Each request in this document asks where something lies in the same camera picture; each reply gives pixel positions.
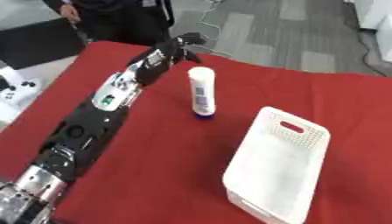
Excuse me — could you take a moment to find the person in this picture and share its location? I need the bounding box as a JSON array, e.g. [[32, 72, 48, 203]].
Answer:
[[41, 0, 177, 47]]

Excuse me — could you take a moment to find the white perforated plastic basket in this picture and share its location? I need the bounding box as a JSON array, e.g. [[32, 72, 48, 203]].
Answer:
[[221, 106, 333, 224]]

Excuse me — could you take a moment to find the person's hand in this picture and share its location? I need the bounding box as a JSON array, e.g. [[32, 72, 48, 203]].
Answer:
[[58, 3, 83, 25]]

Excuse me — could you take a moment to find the white game controller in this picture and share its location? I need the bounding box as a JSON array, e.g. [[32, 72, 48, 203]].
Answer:
[[0, 76, 43, 107]]

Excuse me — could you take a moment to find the white cable on floor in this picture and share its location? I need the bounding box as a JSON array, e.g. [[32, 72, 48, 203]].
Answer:
[[194, 0, 236, 60]]

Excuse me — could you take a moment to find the black cable on floor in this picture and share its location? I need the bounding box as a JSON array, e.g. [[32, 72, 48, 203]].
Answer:
[[350, 29, 392, 77]]

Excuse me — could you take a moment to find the white tube with blue cap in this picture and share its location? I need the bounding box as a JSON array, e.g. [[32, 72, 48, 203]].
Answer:
[[186, 66, 218, 120]]

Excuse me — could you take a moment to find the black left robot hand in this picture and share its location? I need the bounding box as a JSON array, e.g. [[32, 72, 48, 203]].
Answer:
[[125, 32, 208, 88]]

